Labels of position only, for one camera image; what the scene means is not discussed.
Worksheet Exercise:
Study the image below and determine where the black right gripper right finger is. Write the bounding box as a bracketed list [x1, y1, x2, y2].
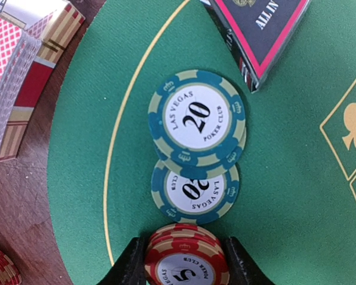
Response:
[224, 237, 274, 285]

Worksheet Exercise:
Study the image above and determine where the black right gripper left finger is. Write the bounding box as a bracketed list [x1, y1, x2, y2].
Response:
[98, 237, 147, 285]

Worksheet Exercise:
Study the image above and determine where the red 5 chip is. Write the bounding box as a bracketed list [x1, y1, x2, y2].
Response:
[144, 223, 230, 285]

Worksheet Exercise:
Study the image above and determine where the green 20 chip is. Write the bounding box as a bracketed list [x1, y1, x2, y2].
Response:
[148, 69, 246, 179]
[151, 160, 240, 225]

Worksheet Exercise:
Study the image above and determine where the red chip stack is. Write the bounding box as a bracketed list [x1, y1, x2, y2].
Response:
[0, 251, 22, 285]

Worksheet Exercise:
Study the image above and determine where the red backed card deck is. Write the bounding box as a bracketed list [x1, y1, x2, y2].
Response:
[0, 16, 41, 145]

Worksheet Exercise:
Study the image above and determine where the round green poker mat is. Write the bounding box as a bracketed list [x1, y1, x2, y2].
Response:
[48, 1, 356, 284]

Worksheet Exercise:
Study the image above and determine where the black red triangular dealer button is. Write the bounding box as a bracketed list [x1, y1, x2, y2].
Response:
[201, 0, 310, 93]

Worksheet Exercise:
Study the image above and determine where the playing card box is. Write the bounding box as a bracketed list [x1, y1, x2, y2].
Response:
[0, 1, 85, 162]

